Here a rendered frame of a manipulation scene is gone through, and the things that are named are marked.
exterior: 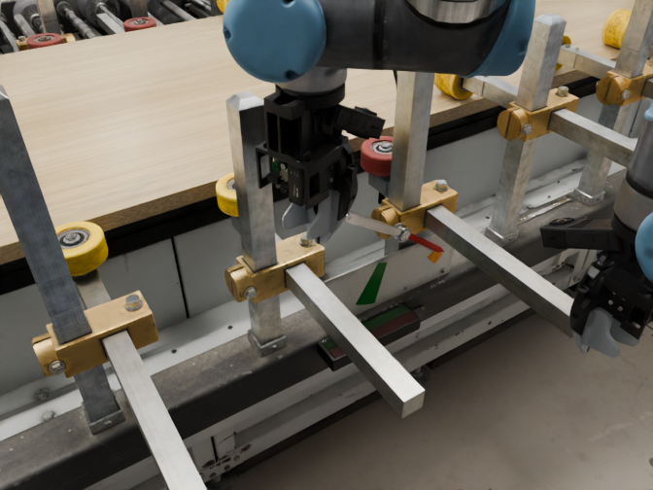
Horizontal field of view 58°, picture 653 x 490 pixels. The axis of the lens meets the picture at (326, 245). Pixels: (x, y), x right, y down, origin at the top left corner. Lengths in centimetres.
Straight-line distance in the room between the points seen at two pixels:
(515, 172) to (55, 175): 75
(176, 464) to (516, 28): 48
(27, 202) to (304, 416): 102
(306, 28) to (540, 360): 162
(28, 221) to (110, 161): 39
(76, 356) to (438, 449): 112
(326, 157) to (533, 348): 145
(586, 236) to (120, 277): 68
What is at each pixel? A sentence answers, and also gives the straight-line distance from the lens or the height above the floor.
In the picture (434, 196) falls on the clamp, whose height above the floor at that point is 87.
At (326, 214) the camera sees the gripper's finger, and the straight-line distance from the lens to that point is 68.
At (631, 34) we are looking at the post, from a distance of 120.
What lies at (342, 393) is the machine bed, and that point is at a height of 16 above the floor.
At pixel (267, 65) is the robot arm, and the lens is 45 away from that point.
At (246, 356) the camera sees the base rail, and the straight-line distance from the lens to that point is 92.
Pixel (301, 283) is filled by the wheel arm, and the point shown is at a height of 85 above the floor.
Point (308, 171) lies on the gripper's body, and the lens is 60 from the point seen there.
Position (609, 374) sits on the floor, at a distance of 198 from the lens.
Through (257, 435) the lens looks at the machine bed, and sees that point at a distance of 148.
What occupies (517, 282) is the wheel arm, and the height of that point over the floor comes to 85.
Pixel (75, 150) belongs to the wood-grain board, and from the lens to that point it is 108.
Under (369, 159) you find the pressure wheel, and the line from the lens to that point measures 97.
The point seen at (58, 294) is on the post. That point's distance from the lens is 71.
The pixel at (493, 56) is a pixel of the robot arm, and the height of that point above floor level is 123.
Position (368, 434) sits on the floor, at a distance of 168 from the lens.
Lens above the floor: 138
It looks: 38 degrees down
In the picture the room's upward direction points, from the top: straight up
